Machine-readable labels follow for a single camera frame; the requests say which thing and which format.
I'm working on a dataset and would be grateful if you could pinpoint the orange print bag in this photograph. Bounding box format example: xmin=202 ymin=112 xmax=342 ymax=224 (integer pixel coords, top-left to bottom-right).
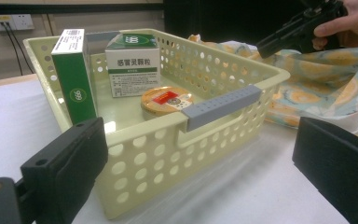
xmin=187 ymin=34 xmax=358 ymax=138

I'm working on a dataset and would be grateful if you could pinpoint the tall green medicine box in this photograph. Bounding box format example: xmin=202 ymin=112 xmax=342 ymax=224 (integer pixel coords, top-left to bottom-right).
xmin=50 ymin=28 xmax=98 ymax=125

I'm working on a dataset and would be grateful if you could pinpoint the white green medicine box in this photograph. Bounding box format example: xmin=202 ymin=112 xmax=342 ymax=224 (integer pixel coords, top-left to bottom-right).
xmin=104 ymin=33 xmax=161 ymax=98

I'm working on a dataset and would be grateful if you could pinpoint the round orange tin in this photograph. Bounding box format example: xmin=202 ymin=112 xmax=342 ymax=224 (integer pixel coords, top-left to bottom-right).
xmin=140 ymin=86 xmax=195 ymax=121

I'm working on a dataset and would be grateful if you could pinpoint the pale yellow plastic basket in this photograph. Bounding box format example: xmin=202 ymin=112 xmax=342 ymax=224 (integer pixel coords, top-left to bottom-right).
xmin=22 ymin=28 xmax=291 ymax=220

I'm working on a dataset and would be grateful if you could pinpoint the black wall cable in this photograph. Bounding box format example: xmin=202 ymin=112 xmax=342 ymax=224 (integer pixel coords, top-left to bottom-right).
xmin=7 ymin=21 xmax=35 ymax=75
xmin=0 ymin=21 xmax=23 ymax=77

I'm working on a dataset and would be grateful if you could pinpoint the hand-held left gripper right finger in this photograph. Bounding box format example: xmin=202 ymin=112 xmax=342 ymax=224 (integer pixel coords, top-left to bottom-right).
xmin=292 ymin=116 xmax=358 ymax=224

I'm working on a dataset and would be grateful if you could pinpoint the white wall socket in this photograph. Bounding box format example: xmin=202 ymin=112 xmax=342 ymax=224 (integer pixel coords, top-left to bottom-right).
xmin=0 ymin=13 xmax=34 ymax=32

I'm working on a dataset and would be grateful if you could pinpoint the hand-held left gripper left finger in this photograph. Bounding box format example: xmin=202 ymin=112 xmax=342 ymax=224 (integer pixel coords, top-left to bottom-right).
xmin=20 ymin=117 xmax=109 ymax=224

